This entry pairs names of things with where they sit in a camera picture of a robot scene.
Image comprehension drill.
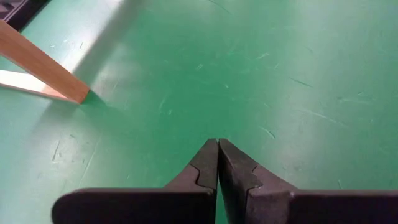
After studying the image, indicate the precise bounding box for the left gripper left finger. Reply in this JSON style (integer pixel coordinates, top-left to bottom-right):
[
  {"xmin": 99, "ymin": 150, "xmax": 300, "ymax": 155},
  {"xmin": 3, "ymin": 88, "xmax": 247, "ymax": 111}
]
[{"xmin": 164, "ymin": 138, "xmax": 220, "ymax": 192}]

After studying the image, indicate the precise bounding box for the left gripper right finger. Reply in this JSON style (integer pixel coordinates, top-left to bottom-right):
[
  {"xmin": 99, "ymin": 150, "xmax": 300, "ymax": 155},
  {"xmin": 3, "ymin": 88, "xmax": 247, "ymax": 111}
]
[{"xmin": 218, "ymin": 138, "xmax": 299, "ymax": 224}]

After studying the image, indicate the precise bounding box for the wooden slatted shelf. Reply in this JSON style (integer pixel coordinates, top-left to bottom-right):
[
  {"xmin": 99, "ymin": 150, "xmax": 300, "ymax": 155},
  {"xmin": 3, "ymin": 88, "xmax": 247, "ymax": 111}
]
[{"xmin": 0, "ymin": 18, "xmax": 91, "ymax": 105}]

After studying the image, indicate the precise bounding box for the green table mat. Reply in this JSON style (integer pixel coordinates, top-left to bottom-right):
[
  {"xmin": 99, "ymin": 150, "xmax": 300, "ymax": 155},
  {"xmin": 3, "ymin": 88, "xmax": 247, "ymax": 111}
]
[{"xmin": 0, "ymin": 0, "xmax": 398, "ymax": 224}]

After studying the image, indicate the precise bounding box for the black aluminium table frame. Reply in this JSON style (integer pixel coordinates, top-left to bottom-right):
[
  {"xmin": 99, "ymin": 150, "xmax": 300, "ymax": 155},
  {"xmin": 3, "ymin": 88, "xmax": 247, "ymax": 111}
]
[{"xmin": 0, "ymin": 0, "xmax": 49, "ymax": 32}]

